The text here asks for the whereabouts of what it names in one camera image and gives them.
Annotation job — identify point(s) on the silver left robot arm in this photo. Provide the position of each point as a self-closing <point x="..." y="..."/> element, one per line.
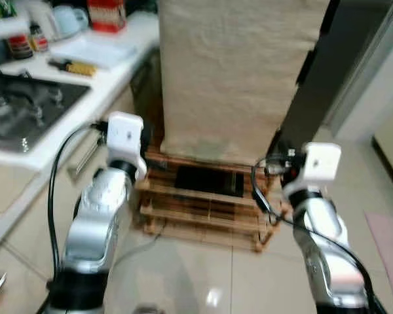
<point x="95" y="222"/>

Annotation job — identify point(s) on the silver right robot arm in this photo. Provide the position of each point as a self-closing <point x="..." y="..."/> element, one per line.
<point x="321" y="229"/>

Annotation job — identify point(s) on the small grey white fridge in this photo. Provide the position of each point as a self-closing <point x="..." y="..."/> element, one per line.
<point x="327" y="78"/>

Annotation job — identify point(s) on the white beige kitchen counter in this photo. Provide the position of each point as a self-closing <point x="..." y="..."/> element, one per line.
<point x="118" y="75"/>

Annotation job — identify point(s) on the flat black tray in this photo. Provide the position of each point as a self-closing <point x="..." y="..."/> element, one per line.
<point x="209" y="181"/>

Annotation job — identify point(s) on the wooden slatted rack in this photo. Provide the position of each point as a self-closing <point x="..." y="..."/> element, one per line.
<point x="203" y="219"/>

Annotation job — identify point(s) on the yellow black tool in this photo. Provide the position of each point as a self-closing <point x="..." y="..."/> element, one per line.
<point x="78" y="68"/>

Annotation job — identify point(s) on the white plastic tray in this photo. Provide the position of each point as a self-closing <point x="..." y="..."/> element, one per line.
<point x="95" y="52"/>

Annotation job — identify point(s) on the beige cloth cover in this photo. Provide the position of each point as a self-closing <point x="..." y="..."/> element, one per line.
<point x="236" y="78"/>

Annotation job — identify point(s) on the black gas stove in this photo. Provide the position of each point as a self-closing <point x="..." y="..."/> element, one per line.
<point x="26" y="111"/>

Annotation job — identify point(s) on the pink floor mat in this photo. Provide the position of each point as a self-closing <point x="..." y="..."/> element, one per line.
<point x="390" y="255"/>

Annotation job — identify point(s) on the red box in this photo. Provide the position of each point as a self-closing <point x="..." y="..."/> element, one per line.
<point x="107" y="16"/>

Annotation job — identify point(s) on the light blue mug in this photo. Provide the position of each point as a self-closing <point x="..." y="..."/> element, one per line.
<point x="69" y="21"/>

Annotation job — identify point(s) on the small red label bottle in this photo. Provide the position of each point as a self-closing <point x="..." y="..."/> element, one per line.
<point x="38" y="40"/>

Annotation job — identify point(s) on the dark sauce bottle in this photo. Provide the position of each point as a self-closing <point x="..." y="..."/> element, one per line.
<point x="18" y="47"/>

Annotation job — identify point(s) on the white mug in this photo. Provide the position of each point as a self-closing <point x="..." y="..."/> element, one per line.
<point x="42" y="16"/>

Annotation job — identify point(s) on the green bottle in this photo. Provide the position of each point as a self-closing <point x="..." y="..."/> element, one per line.
<point x="3" y="8"/>

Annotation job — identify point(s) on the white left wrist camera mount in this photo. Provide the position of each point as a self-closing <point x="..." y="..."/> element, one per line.
<point x="126" y="134"/>

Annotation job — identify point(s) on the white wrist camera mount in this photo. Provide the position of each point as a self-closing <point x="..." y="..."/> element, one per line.
<point x="321" y="160"/>
<point x="126" y="134"/>

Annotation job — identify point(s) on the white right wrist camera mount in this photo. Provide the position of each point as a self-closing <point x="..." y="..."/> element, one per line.
<point x="321" y="160"/>

